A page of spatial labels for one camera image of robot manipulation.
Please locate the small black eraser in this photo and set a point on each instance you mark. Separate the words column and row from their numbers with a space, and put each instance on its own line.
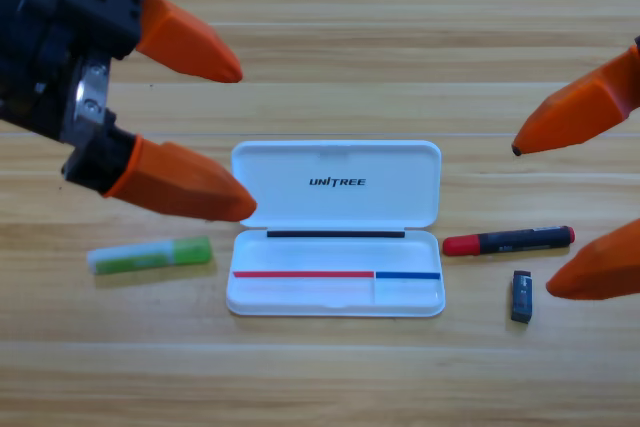
column 521, row 297

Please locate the red and black marker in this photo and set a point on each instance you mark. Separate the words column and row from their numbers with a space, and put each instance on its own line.
column 510, row 241

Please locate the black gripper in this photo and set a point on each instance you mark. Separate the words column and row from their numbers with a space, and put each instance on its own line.
column 636, row 87
column 45, row 47

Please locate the white Unitree pencil case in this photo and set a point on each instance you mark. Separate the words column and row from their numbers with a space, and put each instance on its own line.
column 300, row 197

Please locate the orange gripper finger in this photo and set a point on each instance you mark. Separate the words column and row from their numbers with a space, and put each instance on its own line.
column 185, row 182
column 600, row 272

